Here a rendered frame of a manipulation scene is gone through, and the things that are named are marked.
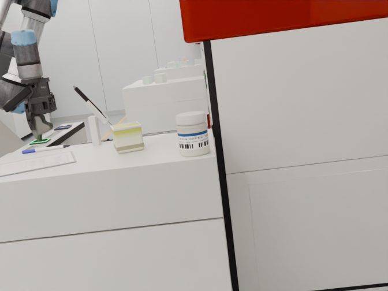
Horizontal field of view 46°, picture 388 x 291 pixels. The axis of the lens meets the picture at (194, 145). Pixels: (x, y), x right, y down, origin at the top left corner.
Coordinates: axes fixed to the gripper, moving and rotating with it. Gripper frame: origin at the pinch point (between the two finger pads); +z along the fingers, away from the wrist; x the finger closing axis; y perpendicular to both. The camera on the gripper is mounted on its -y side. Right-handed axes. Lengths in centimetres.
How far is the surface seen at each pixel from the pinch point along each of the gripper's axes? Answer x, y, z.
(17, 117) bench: 587, -256, 54
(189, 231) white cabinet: -50, 50, 18
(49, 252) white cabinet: -50, 17, 19
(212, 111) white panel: -15, 59, -4
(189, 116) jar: -48, 54, -9
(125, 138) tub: -35, 36, -3
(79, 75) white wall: 796, -198, 7
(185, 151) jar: -47, 52, 0
